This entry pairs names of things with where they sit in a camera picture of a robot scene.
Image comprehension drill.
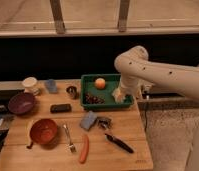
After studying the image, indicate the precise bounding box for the blue sponge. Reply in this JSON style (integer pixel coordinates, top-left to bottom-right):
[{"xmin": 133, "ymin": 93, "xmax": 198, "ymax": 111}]
[{"xmin": 80, "ymin": 111, "xmax": 97, "ymax": 131}]

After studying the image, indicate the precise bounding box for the red bowl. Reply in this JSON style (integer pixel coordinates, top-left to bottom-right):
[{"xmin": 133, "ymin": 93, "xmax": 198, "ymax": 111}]
[{"xmin": 30, "ymin": 119, "xmax": 58, "ymax": 145}]

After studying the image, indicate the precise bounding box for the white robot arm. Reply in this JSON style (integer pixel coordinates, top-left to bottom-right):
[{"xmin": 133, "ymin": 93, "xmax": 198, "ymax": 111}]
[{"xmin": 113, "ymin": 46, "xmax": 199, "ymax": 171}]

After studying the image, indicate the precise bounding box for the purple bowl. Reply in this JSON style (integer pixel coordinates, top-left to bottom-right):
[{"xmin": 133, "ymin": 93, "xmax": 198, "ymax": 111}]
[{"xmin": 8, "ymin": 92, "xmax": 36, "ymax": 115}]

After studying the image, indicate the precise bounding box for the orange ball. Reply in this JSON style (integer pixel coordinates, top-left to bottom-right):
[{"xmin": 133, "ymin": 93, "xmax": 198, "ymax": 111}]
[{"xmin": 94, "ymin": 78, "xmax": 106, "ymax": 89}]

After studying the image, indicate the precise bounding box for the dark grapes bunch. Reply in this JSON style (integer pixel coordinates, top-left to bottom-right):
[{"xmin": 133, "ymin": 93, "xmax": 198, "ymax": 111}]
[{"xmin": 85, "ymin": 93, "xmax": 105, "ymax": 104}]

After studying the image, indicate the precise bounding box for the crumpled metal clip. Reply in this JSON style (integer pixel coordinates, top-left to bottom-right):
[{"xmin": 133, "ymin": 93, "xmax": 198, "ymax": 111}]
[{"xmin": 97, "ymin": 117, "xmax": 111, "ymax": 129}]

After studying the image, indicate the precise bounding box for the orange carrot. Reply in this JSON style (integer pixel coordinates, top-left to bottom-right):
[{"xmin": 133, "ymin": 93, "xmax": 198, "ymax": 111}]
[{"xmin": 79, "ymin": 134, "xmax": 89, "ymax": 164}]

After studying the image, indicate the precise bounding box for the black rectangular case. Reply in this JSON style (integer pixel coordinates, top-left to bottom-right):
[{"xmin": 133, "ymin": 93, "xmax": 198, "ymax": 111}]
[{"xmin": 50, "ymin": 104, "xmax": 71, "ymax": 113}]

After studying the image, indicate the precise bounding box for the blue plastic cup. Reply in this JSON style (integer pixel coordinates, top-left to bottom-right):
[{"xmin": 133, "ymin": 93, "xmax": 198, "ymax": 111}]
[{"xmin": 44, "ymin": 79, "xmax": 58, "ymax": 94}]

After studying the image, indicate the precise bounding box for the silver fork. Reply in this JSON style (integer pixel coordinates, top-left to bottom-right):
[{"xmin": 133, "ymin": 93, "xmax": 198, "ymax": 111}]
[{"xmin": 63, "ymin": 124, "xmax": 76, "ymax": 153}]

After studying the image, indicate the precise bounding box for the white cup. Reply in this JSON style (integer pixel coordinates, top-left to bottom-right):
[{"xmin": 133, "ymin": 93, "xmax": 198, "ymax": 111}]
[{"xmin": 22, "ymin": 77, "xmax": 40, "ymax": 95}]

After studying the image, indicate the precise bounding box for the black handled knife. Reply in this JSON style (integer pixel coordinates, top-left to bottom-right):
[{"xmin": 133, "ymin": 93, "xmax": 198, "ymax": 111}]
[{"xmin": 105, "ymin": 133, "xmax": 134, "ymax": 153}]

